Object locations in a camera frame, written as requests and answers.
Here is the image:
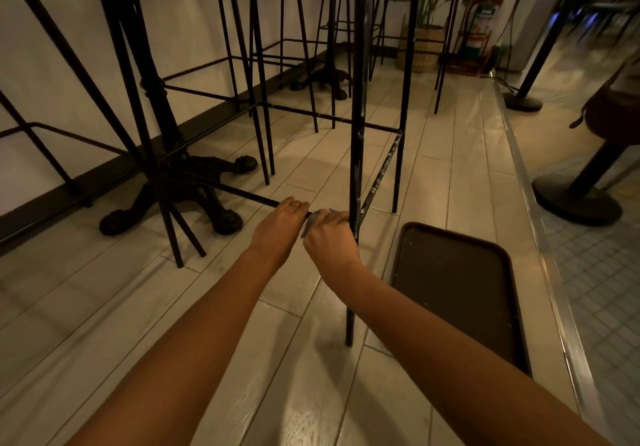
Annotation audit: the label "person's right hand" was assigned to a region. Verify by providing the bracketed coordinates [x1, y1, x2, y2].
[302, 209, 362, 275]

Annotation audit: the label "person's left hand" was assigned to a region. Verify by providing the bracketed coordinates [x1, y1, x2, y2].
[248, 196, 312, 262]

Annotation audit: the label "grey cleaning cloth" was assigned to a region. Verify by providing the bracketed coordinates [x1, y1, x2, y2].
[300, 208, 332, 239]

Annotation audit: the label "black metal bar stool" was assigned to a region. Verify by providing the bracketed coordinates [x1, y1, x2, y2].
[320, 0, 468, 115]
[90, 0, 426, 348]
[0, 0, 207, 259]
[211, 0, 351, 133]

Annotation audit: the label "person's left forearm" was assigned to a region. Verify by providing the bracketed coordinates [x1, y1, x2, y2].
[64, 247, 287, 446]

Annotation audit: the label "person's right forearm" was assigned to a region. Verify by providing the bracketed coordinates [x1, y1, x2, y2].
[326, 260, 615, 446]

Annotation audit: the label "black cast iron table base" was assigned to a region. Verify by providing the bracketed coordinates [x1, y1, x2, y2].
[289, 0, 352, 101]
[98, 0, 259, 237]

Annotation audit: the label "dark brown serving tray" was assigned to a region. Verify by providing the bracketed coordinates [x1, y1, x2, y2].
[388, 221, 532, 377]

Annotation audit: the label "woven wicker plant basket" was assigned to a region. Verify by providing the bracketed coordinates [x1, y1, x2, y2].
[394, 24, 447, 73]

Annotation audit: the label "metal floor edge strip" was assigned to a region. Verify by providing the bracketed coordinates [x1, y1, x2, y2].
[491, 76, 617, 446]

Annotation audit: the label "black pole with round base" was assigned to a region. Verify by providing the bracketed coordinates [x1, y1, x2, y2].
[502, 0, 601, 113]

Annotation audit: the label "fire extinguisher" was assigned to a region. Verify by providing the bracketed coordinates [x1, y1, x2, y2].
[461, 2, 497, 62]

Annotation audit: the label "tall white planter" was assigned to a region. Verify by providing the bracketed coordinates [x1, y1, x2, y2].
[504, 0, 572, 72]

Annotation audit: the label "brown round seat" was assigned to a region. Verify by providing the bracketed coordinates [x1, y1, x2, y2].
[569, 58, 640, 149]

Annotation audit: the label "dark background chairs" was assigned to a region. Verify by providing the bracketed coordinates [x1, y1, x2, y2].
[567, 0, 640, 45]

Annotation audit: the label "black floor cable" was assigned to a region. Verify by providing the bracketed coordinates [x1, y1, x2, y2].
[492, 71, 522, 95]

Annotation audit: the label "black round table pedestal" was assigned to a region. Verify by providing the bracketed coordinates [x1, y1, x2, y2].
[530, 139, 640, 228]

